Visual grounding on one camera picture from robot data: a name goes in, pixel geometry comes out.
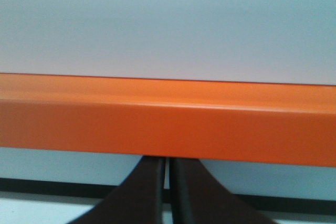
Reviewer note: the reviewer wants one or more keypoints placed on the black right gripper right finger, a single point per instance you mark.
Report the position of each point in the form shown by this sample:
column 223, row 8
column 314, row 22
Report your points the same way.
column 197, row 197

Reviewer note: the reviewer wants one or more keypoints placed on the fume hood sash orange handle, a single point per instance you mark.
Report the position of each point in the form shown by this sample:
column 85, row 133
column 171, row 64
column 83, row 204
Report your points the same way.
column 274, row 41

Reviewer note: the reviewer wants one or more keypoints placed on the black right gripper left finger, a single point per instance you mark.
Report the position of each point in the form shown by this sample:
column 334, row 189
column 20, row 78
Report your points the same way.
column 139, row 199

